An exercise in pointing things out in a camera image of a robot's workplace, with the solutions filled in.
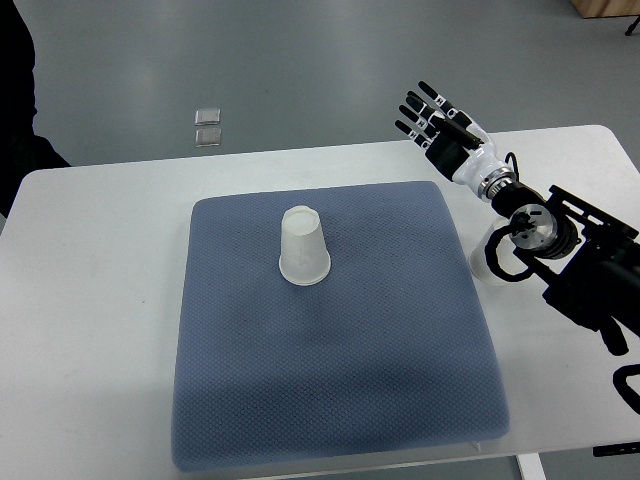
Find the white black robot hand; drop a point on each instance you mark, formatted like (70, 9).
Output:
(454, 143)

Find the black table control panel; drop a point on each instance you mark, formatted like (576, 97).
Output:
(616, 449)

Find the wooden furniture corner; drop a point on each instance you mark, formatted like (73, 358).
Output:
(590, 9)

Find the upper metal floor plate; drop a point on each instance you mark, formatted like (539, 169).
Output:
(207, 116)

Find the dark figure at left edge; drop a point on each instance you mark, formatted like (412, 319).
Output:
(22, 151)

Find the blue textured cushion mat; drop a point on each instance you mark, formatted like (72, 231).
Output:
(389, 351)

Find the white table leg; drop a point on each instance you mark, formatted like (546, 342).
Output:
(530, 467)

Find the black tripod leg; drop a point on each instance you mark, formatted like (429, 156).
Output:
(632, 27)

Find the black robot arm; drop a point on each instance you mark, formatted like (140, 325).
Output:
(588, 259)

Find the white paper cup on mat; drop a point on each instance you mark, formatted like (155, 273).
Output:
(304, 258)

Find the white paper cup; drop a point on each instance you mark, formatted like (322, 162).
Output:
(477, 259)
(304, 258)

